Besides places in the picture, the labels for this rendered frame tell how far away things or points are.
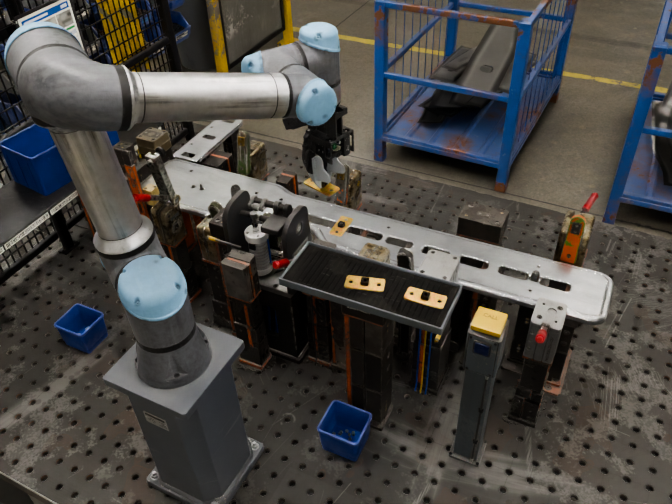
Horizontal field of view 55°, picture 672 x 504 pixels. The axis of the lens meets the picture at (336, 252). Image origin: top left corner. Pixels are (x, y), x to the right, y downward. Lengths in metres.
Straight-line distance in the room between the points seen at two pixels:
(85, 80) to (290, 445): 1.04
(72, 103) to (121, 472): 1.01
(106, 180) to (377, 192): 1.41
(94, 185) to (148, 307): 0.23
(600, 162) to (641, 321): 2.12
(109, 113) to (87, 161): 0.20
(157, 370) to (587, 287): 1.02
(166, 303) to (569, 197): 2.87
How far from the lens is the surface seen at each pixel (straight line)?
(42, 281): 2.32
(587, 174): 3.97
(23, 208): 2.06
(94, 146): 1.17
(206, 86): 1.05
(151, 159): 1.78
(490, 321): 1.32
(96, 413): 1.87
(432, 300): 1.34
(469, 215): 1.80
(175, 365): 1.30
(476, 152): 3.72
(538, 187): 3.79
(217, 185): 2.00
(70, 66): 1.01
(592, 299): 1.66
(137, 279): 1.22
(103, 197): 1.22
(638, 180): 3.70
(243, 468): 1.64
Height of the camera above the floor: 2.11
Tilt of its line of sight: 41 degrees down
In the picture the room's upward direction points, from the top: 3 degrees counter-clockwise
